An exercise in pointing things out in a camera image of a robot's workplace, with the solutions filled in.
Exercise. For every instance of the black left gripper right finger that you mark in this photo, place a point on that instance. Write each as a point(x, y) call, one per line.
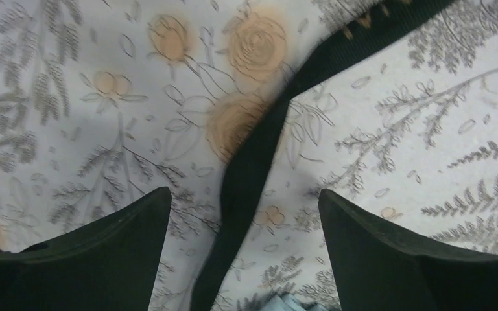
point(379, 265)

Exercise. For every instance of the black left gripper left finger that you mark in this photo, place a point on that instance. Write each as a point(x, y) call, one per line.
point(109, 264)

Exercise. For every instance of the black printed ribbon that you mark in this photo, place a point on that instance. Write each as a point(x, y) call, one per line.
point(247, 172)

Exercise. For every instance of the floral patterned table mat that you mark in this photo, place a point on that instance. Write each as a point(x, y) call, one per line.
point(102, 102)

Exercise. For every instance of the light blue towel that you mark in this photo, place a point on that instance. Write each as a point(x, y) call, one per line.
point(288, 302)

